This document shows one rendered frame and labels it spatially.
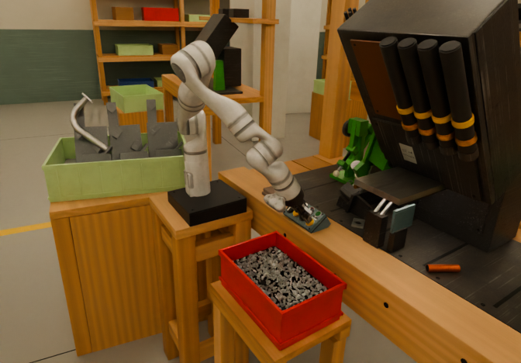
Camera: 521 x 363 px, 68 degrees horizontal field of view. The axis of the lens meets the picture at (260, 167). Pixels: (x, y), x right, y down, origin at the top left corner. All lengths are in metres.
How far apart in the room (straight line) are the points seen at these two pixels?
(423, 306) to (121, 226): 1.29
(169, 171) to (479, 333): 1.33
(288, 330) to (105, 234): 1.09
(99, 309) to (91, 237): 0.39
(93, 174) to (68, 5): 6.33
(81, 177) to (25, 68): 6.32
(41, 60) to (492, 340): 7.72
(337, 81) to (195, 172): 0.85
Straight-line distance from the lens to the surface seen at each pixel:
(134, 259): 1.97
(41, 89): 8.12
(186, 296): 1.60
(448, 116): 0.96
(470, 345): 1.05
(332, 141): 2.02
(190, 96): 1.22
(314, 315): 1.06
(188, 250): 1.48
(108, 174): 1.83
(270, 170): 1.10
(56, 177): 1.86
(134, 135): 2.05
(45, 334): 2.45
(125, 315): 2.15
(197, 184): 1.51
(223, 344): 1.35
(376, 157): 1.34
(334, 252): 1.23
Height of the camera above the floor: 1.56
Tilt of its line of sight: 21 degrees down
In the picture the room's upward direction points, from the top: 2 degrees clockwise
